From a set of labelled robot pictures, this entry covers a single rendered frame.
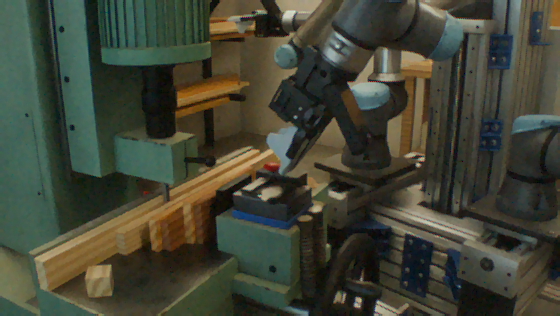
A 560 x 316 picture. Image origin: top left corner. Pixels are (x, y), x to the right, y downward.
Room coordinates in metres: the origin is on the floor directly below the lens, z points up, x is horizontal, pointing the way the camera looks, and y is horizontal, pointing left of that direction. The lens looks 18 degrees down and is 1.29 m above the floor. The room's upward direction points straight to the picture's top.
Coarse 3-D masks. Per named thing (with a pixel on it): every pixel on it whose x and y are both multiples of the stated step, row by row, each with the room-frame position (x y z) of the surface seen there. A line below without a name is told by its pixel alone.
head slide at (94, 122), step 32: (64, 0) 0.81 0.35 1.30; (96, 0) 0.81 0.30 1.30; (64, 32) 0.81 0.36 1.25; (96, 32) 0.80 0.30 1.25; (64, 64) 0.81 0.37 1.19; (96, 64) 0.80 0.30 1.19; (64, 96) 0.82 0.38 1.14; (96, 96) 0.79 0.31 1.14; (128, 96) 0.86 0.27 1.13; (96, 128) 0.79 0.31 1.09; (128, 128) 0.85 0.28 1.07; (96, 160) 0.79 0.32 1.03
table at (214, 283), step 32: (320, 192) 0.99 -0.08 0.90; (128, 256) 0.69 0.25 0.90; (160, 256) 0.70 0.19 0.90; (192, 256) 0.70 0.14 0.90; (224, 256) 0.70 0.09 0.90; (64, 288) 0.59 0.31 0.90; (128, 288) 0.60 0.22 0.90; (160, 288) 0.60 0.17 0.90; (192, 288) 0.61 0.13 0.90; (224, 288) 0.67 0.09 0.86; (256, 288) 0.66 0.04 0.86; (288, 288) 0.66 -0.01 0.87
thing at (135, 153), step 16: (144, 128) 0.86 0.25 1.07; (112, 144) 0.82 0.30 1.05; (128, 144) 0.80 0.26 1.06; (144, 144) 0.78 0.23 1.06; (160, 144) 0.76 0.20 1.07; (176, 144) 0.76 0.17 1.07; (192, 144) 0.80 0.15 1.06; (128, 160) 0.80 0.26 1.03; (144, 160) 0.78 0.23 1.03; (160, 160) 0.76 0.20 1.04; (176, 160) 0.76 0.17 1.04; (144, 176) 0.78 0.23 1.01; (160, 176) 0.77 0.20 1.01; (176, 176) 0.76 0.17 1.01
